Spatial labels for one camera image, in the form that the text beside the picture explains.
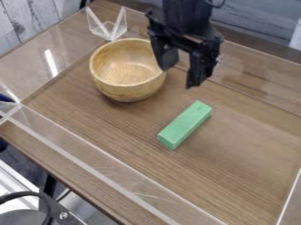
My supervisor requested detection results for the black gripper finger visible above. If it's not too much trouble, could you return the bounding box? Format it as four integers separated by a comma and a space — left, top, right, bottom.
186, 50, 219, 89
150, 31, 180, 71

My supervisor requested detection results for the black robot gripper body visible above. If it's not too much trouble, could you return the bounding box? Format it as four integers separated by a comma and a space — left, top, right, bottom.
145, 0, 227, 56

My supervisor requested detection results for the green rectangular block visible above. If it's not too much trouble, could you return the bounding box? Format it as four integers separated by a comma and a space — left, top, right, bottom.
158, 101, 213, 150

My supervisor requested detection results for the brown wooden bowl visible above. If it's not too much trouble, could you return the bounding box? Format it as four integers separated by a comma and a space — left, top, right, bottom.
90, 38, 168, 102

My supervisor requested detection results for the black cable loop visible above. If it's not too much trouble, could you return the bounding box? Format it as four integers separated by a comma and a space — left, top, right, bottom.
0, 191, 54, 225

